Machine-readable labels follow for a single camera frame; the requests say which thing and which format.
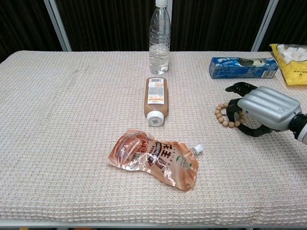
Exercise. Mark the blue cookie box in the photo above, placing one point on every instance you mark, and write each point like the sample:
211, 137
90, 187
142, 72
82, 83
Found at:
225, 69

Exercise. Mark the clear plastic water bottle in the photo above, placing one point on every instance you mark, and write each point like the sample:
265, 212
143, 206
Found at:
158, 48

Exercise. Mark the beige waffle tablecloth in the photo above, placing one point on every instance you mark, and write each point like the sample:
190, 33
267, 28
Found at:
60, 119

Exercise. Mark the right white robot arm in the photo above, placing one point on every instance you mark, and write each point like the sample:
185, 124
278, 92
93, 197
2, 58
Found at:
301, 129

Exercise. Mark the grey metal partition post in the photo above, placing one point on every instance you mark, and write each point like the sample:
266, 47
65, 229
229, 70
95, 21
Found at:
263, 26
58, 28

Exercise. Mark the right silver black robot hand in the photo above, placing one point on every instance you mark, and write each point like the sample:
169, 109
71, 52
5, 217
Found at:
268, 105

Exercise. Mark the brown drink bottle white cap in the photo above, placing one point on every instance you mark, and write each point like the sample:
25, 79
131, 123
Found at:
155, 105

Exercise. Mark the black pleated curtain panel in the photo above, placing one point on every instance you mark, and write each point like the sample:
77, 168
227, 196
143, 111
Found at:
211, 24
292, 21
24, 24
108, 24

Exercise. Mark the brown spouted sauce pouch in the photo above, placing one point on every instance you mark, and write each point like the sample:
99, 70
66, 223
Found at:
153, 158

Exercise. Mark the yellow marshmallow bag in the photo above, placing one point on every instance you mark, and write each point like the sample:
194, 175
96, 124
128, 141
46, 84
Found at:
297, 72

